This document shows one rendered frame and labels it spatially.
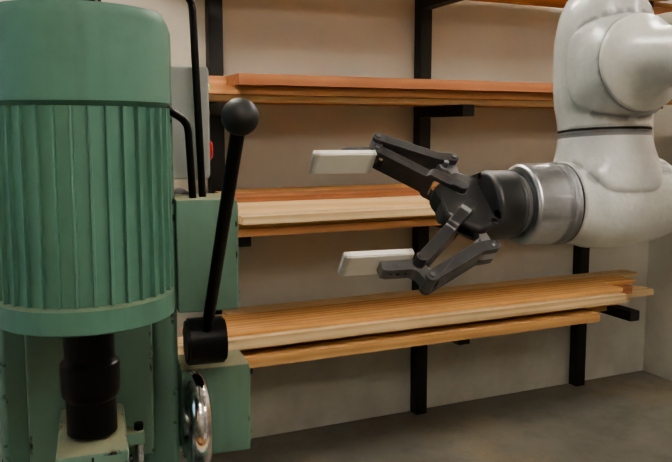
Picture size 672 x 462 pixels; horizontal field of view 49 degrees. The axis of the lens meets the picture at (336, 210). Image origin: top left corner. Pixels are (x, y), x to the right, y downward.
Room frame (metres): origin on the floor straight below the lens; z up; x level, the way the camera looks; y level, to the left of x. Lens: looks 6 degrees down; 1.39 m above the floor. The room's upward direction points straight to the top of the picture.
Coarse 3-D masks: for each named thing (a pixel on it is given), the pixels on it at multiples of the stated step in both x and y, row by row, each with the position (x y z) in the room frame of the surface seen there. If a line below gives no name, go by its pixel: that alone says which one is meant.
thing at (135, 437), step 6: (138, 426) 0.81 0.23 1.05; (132, 432) 0.81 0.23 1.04; (138, 432) 0.81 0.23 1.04; (132, 438) 0.81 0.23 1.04; (138, 438) 0.81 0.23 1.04; (144, 438) 0.81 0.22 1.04; (132, 444) 0.81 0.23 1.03; (138, 444) 0.81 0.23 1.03; (138, 450) 0.81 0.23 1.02; (138, 456) 0.81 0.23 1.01
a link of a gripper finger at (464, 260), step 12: (492, 240) 0.73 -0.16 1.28; (468, 252) 0.71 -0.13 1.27; (480, 252) 0.71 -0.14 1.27; (492, 252) 0.72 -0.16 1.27; (444, 264) 0.69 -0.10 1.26; (456, 264) 0.69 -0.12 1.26; (468, 264) 0.71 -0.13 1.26; (480, 264) 0.73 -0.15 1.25; (432, 276) 0.67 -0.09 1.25; (444, 276) 0.68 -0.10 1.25; (456, 276) 0.71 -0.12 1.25; (420, 288) 0.69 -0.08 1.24
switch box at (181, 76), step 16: (176, 80) 1.04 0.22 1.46; (208, 80) 1.06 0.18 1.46; (176, 96) 1.04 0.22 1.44; (192, 96) 1.05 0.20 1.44; (208, 96) 1.06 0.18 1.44; (192, 112) 1.05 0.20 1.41; (208, 112) 1.06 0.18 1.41; (176, 128) 1.04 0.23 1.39; (192, 128) 1.05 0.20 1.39; (208, 128) 1.06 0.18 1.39; (176, 144) 1.04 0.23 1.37; (208, 144) 1.06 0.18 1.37; (176, 160) 1.04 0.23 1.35; (208, 160) 1.06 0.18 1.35; (176, 176) 1.04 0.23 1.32; (208, 176) 1.06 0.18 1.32
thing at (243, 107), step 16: (224, 112) 0.67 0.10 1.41; (240, 112) 0.66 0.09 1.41; (256, 112) 0.67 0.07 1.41; (240, 128) 0.67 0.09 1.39; (240, 144) 0.70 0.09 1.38; (240, 160) 0.71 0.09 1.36; (224, 176) 0.73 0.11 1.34; (224, 192) 0.74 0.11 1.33; (224, 208) 0.75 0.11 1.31; (224, 224) 0.77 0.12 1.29; (224, 240) 0.79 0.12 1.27; (224, 256) 0.81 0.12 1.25; (208, 288) 0.84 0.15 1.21; (208, 304) 0.86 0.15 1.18; (192, 320) 0.91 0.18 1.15; (208, 320) 0.88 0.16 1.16; (224, 320) 0.92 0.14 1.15; (192, 336) 0.89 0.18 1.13; (208, 336) 0.90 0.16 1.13; (224, 336) 0.90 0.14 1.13; (192, 352) 0.89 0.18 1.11; (208, 352) 0.89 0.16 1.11; (224, 352) 0.90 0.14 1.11
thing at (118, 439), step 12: (120, 408) 0.82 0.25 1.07; (60, 420) 0.79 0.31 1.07; (120, 420) 0.78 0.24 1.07; (60, 432) 0.75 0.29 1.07; (120, 432) 0.75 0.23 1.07; (60, 444) 0.72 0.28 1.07; (72, 444) 0.72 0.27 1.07; (84, 444) 0.72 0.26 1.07; (96, 444) 0.72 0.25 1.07; (108, 444) 0.72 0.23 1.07; (120, 444) 0.72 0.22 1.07; (60, 456) 0.69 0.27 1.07; (72, 456) 0.69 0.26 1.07; (84, 456) 0.70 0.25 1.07; (96, 456) 0.70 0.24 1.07; (108, 456) 0.70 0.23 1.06; (120, 456) 0.71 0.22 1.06; (132, 456) 0.73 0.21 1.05
